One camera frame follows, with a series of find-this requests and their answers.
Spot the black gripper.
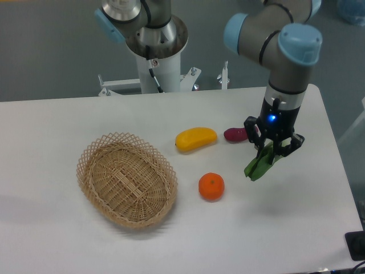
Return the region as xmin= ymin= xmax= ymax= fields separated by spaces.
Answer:
xmin=244 ymin=99 xmax=305 ymax=165

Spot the green bok choy vegetable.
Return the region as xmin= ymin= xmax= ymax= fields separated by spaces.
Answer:
xmin=244 ymin=142 xmax=283 ymax=182

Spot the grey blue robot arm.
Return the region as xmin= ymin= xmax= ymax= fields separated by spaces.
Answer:
xmin=95 ymin=1 xmax=322 ymax=157

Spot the purple sweet potato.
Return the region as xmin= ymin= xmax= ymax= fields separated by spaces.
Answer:
xmin=224 ymin=127 xmax=248 ymax=143

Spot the orange mandarin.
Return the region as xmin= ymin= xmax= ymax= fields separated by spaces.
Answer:
xmin=198 ymin=172 xmax=225 ymax=202

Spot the yellow mango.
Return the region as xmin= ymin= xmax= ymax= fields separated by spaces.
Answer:
xmin=175 ymin=127 xmax=218 ymax=154

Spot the black device at table edge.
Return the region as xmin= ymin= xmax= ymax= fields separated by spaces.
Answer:
xmin=344 ymin=231 xmax=364 ymax=261

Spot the blue bag in background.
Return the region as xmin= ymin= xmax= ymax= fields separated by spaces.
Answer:
xmin=336 ymin=0 xmax=364 ymax=27

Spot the woven wicker basket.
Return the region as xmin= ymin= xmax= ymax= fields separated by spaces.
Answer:
xmin=76 ymin=132 xmax=178 ymax=229

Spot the black cable on pedestal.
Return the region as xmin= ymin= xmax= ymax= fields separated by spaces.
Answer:
xmin=144 ymin=45 xmax=165 ymax=94

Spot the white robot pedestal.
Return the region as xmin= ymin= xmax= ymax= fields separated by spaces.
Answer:
xmin=97 ymin=15 xmax=231 ymax=97

